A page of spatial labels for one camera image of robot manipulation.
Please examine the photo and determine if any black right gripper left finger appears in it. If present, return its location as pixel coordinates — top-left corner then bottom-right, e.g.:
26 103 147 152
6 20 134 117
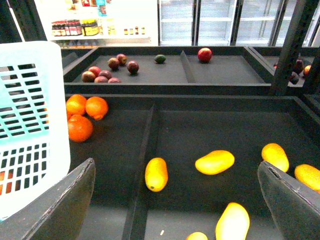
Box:
0 158 96 240

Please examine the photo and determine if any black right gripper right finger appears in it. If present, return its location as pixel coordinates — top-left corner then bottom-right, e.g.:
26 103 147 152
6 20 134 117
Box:
257 161 320 240

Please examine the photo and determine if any light teal plastic basket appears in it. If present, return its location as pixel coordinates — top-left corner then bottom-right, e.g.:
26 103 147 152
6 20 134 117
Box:
0 41 71 220

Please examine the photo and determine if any yellow mango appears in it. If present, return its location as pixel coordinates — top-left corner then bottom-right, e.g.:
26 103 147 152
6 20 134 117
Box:
294 164 320 193
194 149 235 176
215 202 250 240
261 143 290 173
185 231 208 240
144 157 169 192

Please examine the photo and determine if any green avocado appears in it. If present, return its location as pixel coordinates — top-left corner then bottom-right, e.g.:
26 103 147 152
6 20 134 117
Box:
154 54 166 64

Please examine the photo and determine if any black divider strip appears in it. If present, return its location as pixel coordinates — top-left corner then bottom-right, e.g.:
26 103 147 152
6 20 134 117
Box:
121 105 159 240

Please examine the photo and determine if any orange fruit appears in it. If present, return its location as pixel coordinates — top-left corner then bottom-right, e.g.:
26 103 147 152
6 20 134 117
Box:
66 94 87 116
67 114 93 143
85 96 109 121

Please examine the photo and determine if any black fruit tray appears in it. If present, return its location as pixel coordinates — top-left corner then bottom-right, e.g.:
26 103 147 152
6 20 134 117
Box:
70 95 320 240
63 46 274 95

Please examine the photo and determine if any red apple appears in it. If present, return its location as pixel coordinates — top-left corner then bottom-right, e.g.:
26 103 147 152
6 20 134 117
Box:
197 47 213 63

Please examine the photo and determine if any black upper fruit tray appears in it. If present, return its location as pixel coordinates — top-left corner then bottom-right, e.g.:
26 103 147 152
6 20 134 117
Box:
63 46 274 95

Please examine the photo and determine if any white grocery shelf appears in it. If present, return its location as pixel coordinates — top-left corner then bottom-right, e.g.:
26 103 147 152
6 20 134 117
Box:
35 0 159 49

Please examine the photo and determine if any black shelf post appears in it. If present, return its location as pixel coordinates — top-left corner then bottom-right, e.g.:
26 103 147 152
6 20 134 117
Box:
269 0 320 96

